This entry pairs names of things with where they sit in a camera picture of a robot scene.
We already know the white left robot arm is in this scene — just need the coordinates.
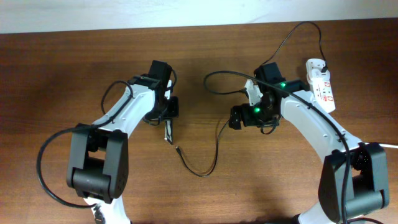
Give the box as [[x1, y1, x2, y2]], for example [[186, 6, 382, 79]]
[[67, 60, 178, 223]]

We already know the white power strip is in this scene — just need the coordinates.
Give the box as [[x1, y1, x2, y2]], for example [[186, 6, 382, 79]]
[[309, 79, 336, 113]]

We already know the black USB charging cable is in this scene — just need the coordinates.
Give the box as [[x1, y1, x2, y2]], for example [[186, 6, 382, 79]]
[[175, 21, 328, 178]]

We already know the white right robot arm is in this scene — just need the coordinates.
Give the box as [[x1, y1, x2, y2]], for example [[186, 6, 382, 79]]
[[229, 58, 389, 223]]

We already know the black Galaxy smartphone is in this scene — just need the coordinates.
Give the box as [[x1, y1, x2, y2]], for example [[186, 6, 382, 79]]
[[165, 119, 173, 145]]

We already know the white USB charger plug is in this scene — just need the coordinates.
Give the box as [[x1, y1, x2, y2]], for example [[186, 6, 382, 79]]
[[305, 58, 330, 84]]

